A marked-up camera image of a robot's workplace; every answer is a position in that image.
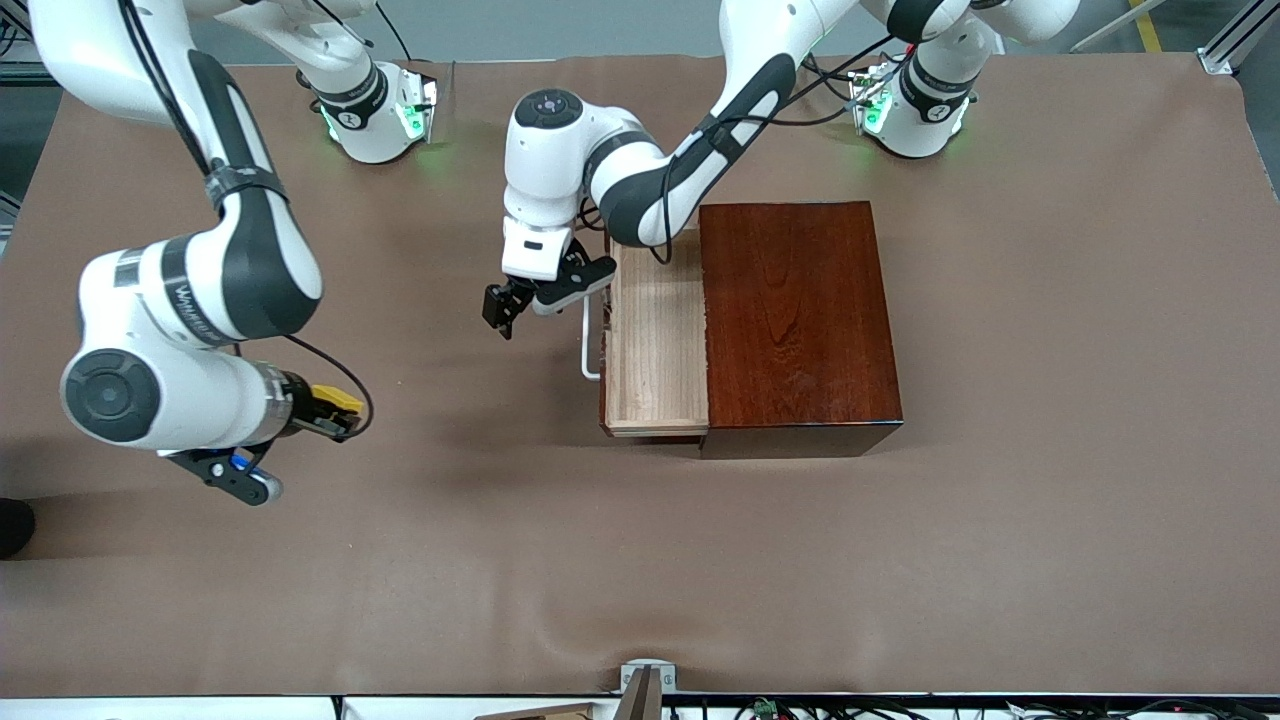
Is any wooden drawer with white handle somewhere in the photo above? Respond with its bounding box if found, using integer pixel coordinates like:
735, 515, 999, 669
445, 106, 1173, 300
581, 228, 713, 441

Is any brown table cover mat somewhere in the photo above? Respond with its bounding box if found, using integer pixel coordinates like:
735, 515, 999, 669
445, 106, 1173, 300
0, 55, 1280, 698

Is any dark brown wooden cabinet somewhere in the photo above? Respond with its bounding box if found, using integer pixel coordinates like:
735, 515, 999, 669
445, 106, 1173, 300
697, 201, 906, 461

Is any black round object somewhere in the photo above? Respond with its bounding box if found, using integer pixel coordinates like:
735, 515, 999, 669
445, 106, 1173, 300
0, 497, 37, 561

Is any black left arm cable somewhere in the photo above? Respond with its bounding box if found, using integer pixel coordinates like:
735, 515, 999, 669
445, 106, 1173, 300
580, 35, 901, 266

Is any black right base cable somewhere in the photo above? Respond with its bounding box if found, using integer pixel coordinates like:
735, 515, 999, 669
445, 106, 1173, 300
375, 0, 417, 63

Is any black base cable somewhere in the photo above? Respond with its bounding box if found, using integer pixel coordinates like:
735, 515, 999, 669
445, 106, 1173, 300
375, 0, 417, 63
798, 50, 906, 129

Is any black left base cable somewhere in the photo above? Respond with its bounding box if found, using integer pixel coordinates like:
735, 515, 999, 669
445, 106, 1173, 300
798, 50, 906, 129

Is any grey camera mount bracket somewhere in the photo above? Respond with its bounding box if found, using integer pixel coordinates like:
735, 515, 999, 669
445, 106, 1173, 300
620, 660, 678, 720

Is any aluminium frame profile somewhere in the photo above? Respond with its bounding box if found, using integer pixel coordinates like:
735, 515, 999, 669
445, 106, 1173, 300
0, 0, 36, 86
1197, 0, 1280, 77

